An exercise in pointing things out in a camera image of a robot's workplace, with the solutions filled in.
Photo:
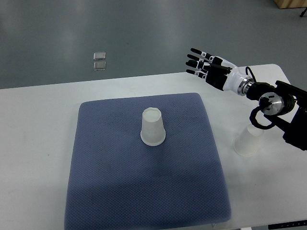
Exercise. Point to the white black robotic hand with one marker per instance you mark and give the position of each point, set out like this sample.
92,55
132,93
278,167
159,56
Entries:
217,71

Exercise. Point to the white paper cup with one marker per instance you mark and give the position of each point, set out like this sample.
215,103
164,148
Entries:
153,131
248,141

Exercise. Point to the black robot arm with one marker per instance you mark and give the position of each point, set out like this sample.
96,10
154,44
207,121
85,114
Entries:
283,106

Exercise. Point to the white paper cup on cushion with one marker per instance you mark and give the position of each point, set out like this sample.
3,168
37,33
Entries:
153,131

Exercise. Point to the wooden furniture corner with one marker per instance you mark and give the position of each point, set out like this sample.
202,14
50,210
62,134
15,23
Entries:
290,4

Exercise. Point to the black tripod leg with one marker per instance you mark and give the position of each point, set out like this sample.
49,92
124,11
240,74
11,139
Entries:
303,12

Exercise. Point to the upper metal floor plate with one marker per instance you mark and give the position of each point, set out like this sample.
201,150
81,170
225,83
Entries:
99,55

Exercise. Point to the metal floor plate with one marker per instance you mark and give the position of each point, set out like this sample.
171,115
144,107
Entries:
100,65
99,55

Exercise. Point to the lower metal floor plate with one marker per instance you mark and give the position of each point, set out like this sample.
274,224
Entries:
100,65

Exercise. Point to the blue grey fabric cushion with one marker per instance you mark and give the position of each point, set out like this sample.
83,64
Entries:
117,182

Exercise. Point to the black desk control panel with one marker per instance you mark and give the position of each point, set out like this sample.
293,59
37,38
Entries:
300,223

